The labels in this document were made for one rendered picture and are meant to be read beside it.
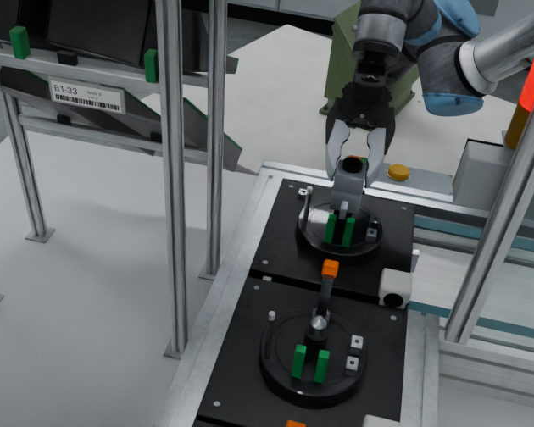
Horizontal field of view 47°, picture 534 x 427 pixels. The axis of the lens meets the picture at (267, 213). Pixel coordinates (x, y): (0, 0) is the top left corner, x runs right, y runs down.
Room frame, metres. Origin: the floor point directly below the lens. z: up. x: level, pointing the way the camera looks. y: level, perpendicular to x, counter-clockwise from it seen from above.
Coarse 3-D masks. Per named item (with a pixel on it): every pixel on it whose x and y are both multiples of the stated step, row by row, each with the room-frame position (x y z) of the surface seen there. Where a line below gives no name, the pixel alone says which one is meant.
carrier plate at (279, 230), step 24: (288, 192) 0.85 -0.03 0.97; (312, 192) 0.85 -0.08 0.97; (288, 216) 0.78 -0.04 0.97; (384, 216) 0.80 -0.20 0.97; (408, 216) 0.81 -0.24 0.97; (264, 240) 0.72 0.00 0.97; (288, 240) 0.72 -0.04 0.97; (384, 240) 0.74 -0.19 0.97; (408, 240) 0.75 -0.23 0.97; (264, 264) 0.66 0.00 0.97; (288, 264) 0.67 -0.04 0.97; (312, 264) 0.67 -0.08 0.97; (360, 264) 0.68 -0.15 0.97; (384, 264) 0.69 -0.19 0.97; (408, 264) 0.69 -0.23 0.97; (312, 288) 0.63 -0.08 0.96; (336, 288) 0.63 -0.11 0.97; (360, 288) 0.63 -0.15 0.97
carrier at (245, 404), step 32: (256, 288) 0.61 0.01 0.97; (288, 288) 0.62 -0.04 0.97; (256, 320) 0.55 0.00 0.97; (288, 320) 0.54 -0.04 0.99; (320, 320) 0.49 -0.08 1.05; (352, 320) 0.57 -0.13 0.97; (384, 320) 0.57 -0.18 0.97; (224, 352) 0.49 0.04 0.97; (256, 352) 0.50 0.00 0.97; (288, 352) 0.49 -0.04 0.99; (320, 352) 0.45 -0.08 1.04; (352, 352) 0.49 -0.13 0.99; (384, 352) 0.52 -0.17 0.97; (224, 384) 0.44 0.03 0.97; (256, 384) 0.45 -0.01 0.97; (288, 384) 0.44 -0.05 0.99; (320, 384) 0.44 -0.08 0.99; (352, 384) 0.45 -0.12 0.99; (384, 384) 0.47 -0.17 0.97; (224, 416) 0.40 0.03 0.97; (256, 416) 0.40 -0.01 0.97; (288, 416) 0.41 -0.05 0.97; (320, 416) 0.41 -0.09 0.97; (352, 416) 0.42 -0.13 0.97; (384, 416) 0.42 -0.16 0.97
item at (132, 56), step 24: (72, 0) 0.66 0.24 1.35; (96, 0) 0.66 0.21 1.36; (120, 0) 0.65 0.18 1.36; (144, 0) 0.64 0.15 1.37; (48, 24) 0.66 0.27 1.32; (72, 24) 0.65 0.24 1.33; (96, 24) 0.65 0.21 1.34; (120, 24) 0.64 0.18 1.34; (144, 24) 0.63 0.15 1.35; (192, 24) 0.72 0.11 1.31; (72, 48) 0.64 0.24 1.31; (96, 48) 0.63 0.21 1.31; (120, 48) 0.63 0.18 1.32; (144, 48) 0.62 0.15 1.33; (192, 48) 0.72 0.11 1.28
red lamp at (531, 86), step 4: (532, 64) 0.60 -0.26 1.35; (532, 68) 0.60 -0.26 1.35; (532, 72) 0.60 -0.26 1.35; (528, 76) 0.60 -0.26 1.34; (532, 76) 0.59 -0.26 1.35; (528, 80) 0.60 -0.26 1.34; (532, 80) 0.59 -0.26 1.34; (528, 84) 0.60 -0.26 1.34; (532, 84) 0.59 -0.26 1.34; (524, 88) 0.60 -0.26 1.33; (528, 88) 0.59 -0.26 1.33; (532, 88) 0.59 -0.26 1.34; (524, 92) 0.60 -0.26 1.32; (528, 92) 0.59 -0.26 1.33; (532, 92) 0.59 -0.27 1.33; (520, 96) 0.60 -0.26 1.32; (524, 96) 0.60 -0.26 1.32; (528, 96) 0.59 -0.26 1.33; (532, 96) 0.59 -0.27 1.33; (520, 100) 0.60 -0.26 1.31; (524, 100) 0.59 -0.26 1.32; (528, 100) 0.59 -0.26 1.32; (532, 100) 0.58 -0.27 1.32; (524, 104) 0.59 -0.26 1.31; (528, 104) 0.59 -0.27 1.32; (532, 104) 0.58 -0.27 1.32; (528, 108) 0.58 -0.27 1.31
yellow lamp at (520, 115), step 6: (516, 108) 0.60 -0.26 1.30; (522, 108) 0.59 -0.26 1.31; (516, 114) 0.60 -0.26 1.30; (522, 114) 0.59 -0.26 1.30; (528, 114) 0.58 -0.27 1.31; (516, 120) 0.59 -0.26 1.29; (522, 120) 0.59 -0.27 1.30; (510, 126) 0.60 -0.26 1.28; (516, 126) 0.59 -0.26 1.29; (522, 126) 0.58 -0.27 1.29; (510, 132) 0.59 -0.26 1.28; (516, 132) 0.59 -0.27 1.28; (504, 138) 0.60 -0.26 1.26; (510, 138) 0.59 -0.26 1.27; (516, 138) 0.58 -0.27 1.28; (510, 144) 0.59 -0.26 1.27; (516, 144) 0.58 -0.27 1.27
